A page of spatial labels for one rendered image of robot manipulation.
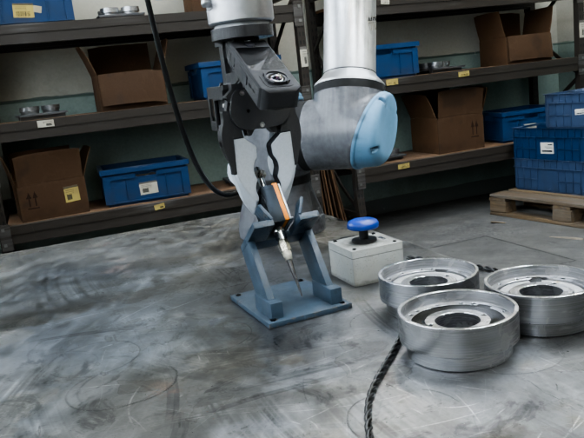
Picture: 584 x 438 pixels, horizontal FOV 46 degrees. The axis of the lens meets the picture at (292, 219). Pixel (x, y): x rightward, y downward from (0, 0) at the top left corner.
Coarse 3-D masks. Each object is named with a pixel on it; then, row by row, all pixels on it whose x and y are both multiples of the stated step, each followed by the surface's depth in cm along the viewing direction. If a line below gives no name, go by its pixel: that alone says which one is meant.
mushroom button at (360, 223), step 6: (348, 222) 86; (354, 222) 85; (360, 222) 85; (366, 222) 84; (372, 222) 85; (378, 222) 86; (348, 228) 85; (354, 228) 85; (360, 228) 84; (366, 228) 84; (372, 228) 85; (360, 234) 86; (366, 234) 86
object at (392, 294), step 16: (384, 272) 75; (400, 272) 77; (416, 272) 77; (448, 272) 76; (464, 272) 74; (384, 288) 71; (400, 288) 69; (416, 288) 68; (432, 288) 68; (448, 288) 68; (464, 288) 68; (400, 304) 69
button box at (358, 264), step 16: (336, 240) 89; (352, 240) 86; (368, 240) 85; (384, 240) 86; (336, 256) 87; (352, 256) 82; (368, 256) 83; (384, 256) 84; (400, 256) 85; (336, 272) 88; (352, 272) 83; (368, 272) 84
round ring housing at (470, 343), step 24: (408, 312) 64; (456, 312) 63; (480, 312) 62; (504, 312) 61; (408, 336) 59; (432, 336) 57; (456, 336) 56; (480, 336) 56; (504, 336) 57; (432, 360) 58; (456, 360) 57; (480, 360) 57; (504, 360) 58
